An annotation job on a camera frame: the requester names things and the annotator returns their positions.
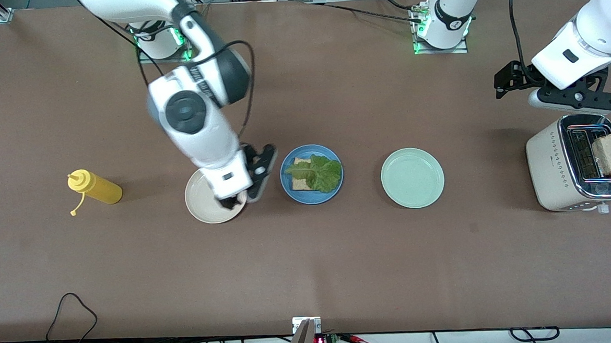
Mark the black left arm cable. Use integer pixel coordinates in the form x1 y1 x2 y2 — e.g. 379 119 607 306
507 0 531 77

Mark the yellow squeeze sauce bottle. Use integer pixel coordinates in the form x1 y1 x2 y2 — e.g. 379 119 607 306
66 167 124 217

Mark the blue round plate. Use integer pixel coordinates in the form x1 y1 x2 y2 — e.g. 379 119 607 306
278 143 346 207

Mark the pale green round plate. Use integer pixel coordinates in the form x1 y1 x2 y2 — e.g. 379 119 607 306
379 146 447 211

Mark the black cable across table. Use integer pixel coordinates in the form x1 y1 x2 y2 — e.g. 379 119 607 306
307 0 424 30

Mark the square bread slice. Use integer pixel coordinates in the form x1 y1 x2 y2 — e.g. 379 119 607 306
290 156 318 192

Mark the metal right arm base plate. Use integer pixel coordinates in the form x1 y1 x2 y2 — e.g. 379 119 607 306
131 21 194 65

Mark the green lettuce leaf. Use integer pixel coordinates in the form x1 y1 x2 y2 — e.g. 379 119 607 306
285 153 344 196

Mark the beige chrome toaster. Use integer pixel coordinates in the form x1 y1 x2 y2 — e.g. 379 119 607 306
524 112 611 218

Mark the beige round plate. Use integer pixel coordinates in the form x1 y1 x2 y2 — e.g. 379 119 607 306
183 164 251 226

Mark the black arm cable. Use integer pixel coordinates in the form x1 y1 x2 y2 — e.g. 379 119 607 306
507 0 531 77
74 0 260 150

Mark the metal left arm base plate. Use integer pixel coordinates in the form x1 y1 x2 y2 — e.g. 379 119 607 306
409 1 470 57

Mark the small white bracket box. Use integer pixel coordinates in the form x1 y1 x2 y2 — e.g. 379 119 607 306
292 315 322 335

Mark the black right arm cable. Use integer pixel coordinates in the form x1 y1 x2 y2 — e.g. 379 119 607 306
74 0 260 150

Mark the black coiled cable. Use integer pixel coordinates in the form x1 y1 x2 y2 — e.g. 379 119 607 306
510 325 561 343

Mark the thin black looped cable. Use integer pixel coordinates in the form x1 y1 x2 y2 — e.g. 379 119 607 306
43 291 100 343

